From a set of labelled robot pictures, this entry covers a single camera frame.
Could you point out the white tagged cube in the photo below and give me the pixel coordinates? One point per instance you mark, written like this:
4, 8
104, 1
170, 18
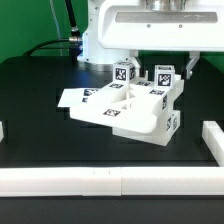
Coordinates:
124, 71
164, 76

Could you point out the white base tag plate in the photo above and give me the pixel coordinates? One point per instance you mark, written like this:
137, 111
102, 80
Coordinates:
74, 96

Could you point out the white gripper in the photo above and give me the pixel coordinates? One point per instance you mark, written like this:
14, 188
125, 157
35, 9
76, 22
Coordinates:
133, 25

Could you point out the white chair seat part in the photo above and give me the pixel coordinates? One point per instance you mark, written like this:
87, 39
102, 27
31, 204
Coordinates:
148, 114

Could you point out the white chair back frame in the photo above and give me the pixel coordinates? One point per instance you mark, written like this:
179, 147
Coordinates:
109, 105

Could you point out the white right obstacle bar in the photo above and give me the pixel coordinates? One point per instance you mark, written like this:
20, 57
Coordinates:
213, 136

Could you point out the white front obstacle bar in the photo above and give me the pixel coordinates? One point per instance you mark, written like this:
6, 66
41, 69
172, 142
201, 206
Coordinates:
126, 181

